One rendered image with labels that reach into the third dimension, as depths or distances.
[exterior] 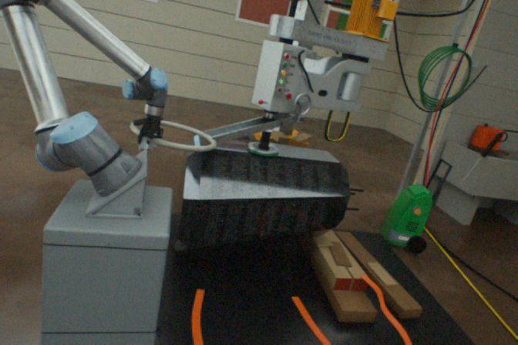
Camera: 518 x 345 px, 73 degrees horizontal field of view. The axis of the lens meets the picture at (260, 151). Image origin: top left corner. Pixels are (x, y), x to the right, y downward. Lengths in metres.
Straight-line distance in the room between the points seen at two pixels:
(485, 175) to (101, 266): 4.05
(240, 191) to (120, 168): 1.03
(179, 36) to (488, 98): 5.97
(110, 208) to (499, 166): 4.13
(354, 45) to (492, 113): 3.05
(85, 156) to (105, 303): 0.53
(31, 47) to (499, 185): 4.51
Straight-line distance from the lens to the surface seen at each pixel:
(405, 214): 3.50
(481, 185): 4.66
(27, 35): 1.58
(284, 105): 2.27
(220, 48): 8.35
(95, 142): 1.32
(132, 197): 1.34
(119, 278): 1.41
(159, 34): 8.32
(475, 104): 5.10
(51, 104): 1.52
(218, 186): 2.18
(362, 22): 2.69
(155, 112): 1.82
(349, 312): 2.45
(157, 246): 1.32
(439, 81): 4.61
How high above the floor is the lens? 1.54
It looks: 17 degrees down
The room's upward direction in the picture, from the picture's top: 12 degrees clockwise
